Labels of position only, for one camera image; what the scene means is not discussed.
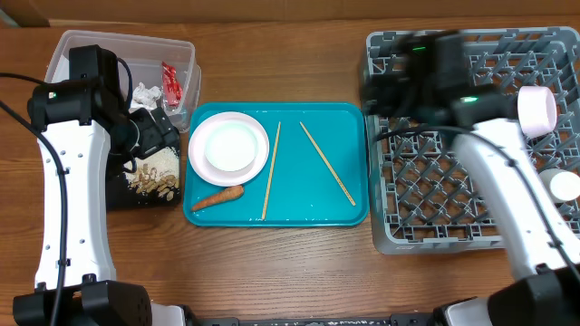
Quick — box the rice and peanuts pile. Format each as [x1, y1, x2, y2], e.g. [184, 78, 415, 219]
[123, 147, 180, 202]

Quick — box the teal serving tray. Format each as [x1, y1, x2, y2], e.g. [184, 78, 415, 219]
[183, 102, 369, 227]

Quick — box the left wooden chopstick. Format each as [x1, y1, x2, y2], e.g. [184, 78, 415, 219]
[261, 121, 281, 221]

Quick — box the black tray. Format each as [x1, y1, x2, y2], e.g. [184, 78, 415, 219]
[105, 146, 181, 211]

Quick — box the white bowl with food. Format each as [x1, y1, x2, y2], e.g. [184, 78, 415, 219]
[205, 121, 257, 172]

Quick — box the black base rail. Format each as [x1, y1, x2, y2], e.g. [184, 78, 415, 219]
[198, 312, 434, 326]

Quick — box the grey dishwasher rack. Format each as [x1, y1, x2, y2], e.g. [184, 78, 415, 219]
[362, 27, 579, 254]

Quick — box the clear plastic waste bin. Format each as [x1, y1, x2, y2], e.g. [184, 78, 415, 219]
[44, 30, 201, 133]

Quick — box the white plate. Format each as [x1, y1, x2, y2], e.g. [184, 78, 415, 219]
[188, 111, 270, 187]

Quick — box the wooden chopstick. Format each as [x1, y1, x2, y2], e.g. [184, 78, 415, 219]
[299, 121, 356, 206]
[261, 121, 281, 221]

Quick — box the orange carrot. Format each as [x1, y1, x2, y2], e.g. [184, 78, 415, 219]
[191, 186, 245, 212]

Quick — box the white tissue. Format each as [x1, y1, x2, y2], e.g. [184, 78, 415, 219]
[130, 82, 162, 111]

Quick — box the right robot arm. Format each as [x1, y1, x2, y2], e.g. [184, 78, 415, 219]
[362, 33, 579, 325]

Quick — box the right wooden chopstick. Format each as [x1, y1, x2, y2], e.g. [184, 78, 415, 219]
[299, 121, 356, 206]

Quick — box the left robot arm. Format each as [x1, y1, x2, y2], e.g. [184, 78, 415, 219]
[13, 45, 196, 325]

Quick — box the white paper cup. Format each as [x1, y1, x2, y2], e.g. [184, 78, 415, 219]
[539, 168, 580, 203]

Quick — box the white upturned bowl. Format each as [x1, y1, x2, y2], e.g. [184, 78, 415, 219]
[517, 86, 557, 138]

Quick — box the red snack wrapper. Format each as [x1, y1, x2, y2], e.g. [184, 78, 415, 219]
[162, 62, 183, 110]

